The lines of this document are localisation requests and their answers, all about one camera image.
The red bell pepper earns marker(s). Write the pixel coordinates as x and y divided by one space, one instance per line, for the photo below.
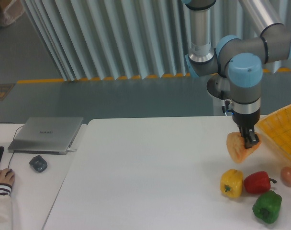
258 183

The yellow bell pepper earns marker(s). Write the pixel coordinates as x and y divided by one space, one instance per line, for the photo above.
231 183

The silver closed laptop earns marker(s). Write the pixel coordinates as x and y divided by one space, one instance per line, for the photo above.
46 135

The green bell pepper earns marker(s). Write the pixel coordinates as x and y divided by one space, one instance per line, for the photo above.
267 207

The orange triangular bread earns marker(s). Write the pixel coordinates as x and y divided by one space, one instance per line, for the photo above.
236 147

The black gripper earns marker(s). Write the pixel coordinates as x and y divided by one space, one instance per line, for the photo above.
245 115

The dark small case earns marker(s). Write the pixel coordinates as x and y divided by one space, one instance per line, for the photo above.
38 164

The brown egg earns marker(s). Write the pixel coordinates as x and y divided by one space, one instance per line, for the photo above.
285 175

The white folding partition screen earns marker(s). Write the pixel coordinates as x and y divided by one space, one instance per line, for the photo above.
116 38

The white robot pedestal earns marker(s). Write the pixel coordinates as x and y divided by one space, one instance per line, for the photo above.
218 100

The yellow woven basket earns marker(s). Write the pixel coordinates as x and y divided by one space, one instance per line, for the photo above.
276 129

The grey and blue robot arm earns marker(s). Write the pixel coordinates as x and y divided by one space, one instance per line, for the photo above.
238 62

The person's hand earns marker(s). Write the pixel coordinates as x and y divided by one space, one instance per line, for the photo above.
7 179

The brown cardboard box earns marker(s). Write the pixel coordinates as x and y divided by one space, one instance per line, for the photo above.
10 11

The forearm in white sleeve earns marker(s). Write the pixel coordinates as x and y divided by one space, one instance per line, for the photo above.
5 207

